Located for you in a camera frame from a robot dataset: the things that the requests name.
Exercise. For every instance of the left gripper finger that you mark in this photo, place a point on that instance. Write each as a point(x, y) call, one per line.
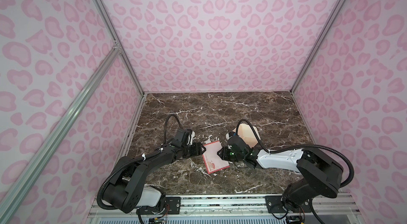
point(197, 153)
point(198, 146)

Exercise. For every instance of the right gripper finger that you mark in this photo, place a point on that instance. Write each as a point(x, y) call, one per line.
point(220, 154)
point(226, 148)

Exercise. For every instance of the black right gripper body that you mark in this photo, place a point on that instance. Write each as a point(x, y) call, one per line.
point(231, 155)

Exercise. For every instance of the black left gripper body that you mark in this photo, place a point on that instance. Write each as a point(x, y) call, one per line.
point(188, 150)

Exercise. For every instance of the pink red-bordered letter card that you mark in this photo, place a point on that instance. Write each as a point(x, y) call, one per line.
point(213, 162)

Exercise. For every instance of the peach paper envelope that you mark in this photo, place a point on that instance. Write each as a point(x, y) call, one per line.
point(248, 136)

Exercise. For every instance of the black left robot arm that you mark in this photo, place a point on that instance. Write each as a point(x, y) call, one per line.
point(125, 188)

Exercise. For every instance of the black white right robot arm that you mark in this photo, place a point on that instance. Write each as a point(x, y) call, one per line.
point(324, 170)

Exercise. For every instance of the left diagonal aluminium strut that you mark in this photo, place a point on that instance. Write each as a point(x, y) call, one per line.
point(20, 189)

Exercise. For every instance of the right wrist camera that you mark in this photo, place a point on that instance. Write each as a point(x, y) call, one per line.
point(230, 134)

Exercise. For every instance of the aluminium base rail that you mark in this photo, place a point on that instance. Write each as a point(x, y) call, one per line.
point(257, 209)

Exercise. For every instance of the left corner aluminium post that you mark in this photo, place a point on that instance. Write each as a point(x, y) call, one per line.
point(106, 19)

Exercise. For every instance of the corner aluminium post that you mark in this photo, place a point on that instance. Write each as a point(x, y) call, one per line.
point(333, 16)
point(106, 19)

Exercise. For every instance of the right corner aluminium post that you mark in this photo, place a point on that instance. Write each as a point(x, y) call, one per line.
point(333, 16)

